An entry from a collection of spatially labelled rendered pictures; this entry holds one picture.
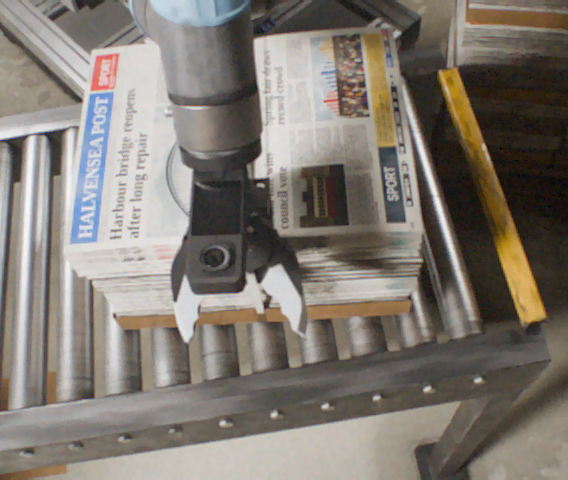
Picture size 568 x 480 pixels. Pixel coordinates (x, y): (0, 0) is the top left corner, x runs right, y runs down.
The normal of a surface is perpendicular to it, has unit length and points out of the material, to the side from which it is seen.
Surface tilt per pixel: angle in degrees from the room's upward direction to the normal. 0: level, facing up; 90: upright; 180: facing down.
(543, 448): 0
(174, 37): 66
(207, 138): 60
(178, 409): 0
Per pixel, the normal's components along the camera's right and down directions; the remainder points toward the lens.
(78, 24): -0.07, -0.48
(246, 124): 0.68, 0.32
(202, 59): -0.02, 0.51
